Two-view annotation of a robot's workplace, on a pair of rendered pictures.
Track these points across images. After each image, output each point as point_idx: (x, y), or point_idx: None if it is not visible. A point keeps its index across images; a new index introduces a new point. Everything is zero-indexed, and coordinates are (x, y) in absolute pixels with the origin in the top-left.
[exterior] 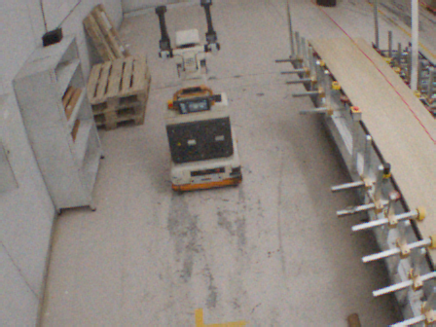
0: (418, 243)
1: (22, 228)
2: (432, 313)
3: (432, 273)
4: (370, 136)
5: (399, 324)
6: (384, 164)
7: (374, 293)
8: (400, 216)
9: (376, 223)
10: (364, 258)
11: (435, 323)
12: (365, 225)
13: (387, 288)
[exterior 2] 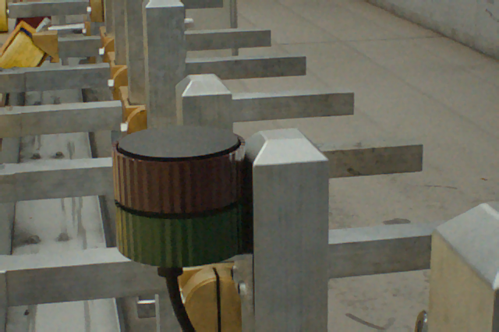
0: (54, 164)
1: None
2: (115, 56)
3: (48, 107)
4: (474, 221)
5: (248, 57)
6: (208, 141)
7: (348, 90)
8: (115, 253)
9: (339, 233)
10: (412, 143)
11: (9, 316)
12: (426, 227)
13: (286, 93)
